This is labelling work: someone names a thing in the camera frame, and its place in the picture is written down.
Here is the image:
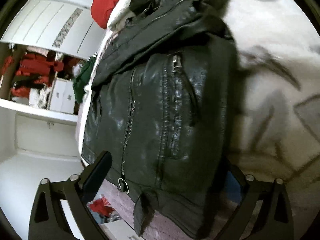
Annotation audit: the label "black leather jacket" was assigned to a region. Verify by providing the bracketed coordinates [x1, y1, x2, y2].
[81, 0, 238, 239]

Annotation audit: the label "hanging red clothes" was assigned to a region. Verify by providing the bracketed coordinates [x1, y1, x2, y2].
[0, 49, 81, 100]

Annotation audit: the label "white drawer unit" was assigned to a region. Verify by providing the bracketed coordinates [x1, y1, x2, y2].
[47, 78, 75, 114]

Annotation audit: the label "folded green garment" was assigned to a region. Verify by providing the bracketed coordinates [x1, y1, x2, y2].
[73, 53, 97, 104]

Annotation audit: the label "floral purple bed blanket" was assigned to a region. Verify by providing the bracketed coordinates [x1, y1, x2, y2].
[75, 0, 320, 240]

